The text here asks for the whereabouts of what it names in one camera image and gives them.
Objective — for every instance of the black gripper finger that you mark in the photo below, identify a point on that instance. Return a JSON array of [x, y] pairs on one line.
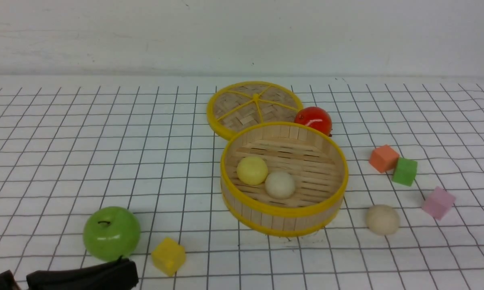
[[7, 281], [116, 275]]

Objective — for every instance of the yellow bun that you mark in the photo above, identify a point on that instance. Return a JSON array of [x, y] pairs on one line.
[[252, 170]]

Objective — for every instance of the beige bun front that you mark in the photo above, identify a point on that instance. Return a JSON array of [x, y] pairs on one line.
[[280, 185]]

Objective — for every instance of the beige bun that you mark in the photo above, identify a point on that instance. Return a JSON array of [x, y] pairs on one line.
[[280, 185], [382, 220]]

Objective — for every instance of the woven bamboo steamer lid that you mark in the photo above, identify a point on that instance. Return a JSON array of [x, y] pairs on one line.
[[238, 106]]

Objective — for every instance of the bamboo steamer tray yellow rim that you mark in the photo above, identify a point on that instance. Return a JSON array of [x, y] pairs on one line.
[[313, 159]]

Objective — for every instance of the green apple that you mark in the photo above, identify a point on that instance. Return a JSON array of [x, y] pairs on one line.
[[110, 233]]

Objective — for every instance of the yellow cube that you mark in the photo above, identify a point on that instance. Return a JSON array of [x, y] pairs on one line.
[[168, 256]]

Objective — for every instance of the red tomato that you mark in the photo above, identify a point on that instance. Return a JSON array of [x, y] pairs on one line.
[[316, 118]]

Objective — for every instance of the orange cube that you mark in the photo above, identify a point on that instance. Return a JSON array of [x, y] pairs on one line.
[[384, 158]]

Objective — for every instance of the green cube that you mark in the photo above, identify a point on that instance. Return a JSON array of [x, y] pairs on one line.
[[405, 171]]

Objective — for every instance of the pink cube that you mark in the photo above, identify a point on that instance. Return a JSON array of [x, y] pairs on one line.
[[438, 203]]

